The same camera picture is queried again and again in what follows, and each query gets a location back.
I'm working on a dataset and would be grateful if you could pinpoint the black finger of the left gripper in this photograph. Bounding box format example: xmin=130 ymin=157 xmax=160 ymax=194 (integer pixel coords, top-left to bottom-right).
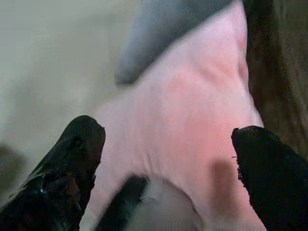
xmin=95 ymin=175 xmax=148 ymax=231

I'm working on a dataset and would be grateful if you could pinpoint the grey pillow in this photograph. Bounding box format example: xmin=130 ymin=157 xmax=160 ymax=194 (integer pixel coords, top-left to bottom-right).
xmin=115 ymin=0 xmax=239 ymax=85

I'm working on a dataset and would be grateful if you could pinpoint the pink pillow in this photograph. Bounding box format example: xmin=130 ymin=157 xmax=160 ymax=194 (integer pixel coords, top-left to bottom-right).
xmin=78 ymin=0 xmax=268 ymax=231

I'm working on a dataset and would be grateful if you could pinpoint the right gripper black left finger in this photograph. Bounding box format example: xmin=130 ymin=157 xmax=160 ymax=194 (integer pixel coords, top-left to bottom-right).
xmin=0 ymin=115 xmax=106 ymax=231

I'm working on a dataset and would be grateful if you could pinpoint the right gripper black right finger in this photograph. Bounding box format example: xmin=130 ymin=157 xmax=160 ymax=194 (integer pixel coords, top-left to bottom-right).
xmin=231 ymin=125 xmax=308 ymax=231

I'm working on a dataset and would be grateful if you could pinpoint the dark brown sofa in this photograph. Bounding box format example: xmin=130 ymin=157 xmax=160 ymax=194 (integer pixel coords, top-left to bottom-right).
xmin=242 ymin=0 xmax=308 ymax=165

